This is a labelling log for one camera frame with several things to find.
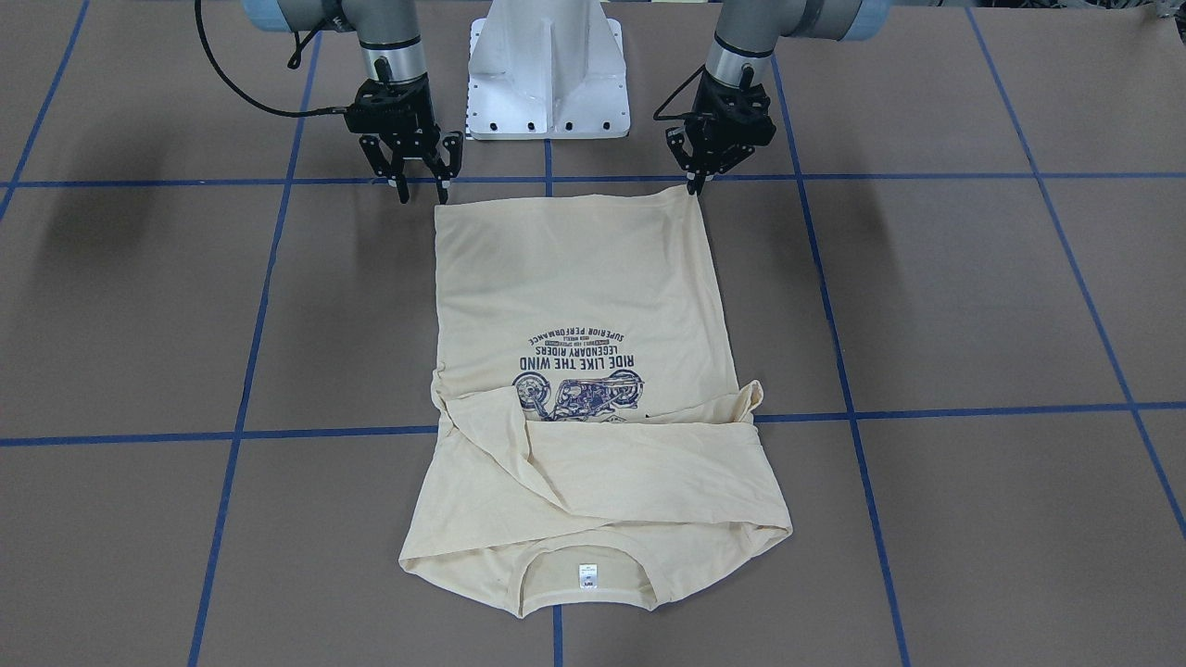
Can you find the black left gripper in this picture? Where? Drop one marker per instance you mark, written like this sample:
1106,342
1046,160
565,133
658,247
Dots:
712,151

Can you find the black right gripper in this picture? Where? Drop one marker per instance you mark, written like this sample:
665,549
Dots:
374,151

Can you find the cream long-sleeve printed shirt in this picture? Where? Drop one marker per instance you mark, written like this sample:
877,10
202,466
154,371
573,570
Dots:
595,444

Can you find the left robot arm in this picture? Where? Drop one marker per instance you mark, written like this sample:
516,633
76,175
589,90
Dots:
746,33

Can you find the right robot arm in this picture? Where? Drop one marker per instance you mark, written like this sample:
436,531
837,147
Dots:
388,31

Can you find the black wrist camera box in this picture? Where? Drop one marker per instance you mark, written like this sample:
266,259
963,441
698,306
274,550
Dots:
387,116

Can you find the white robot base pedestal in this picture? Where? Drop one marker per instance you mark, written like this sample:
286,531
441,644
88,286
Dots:
547,70

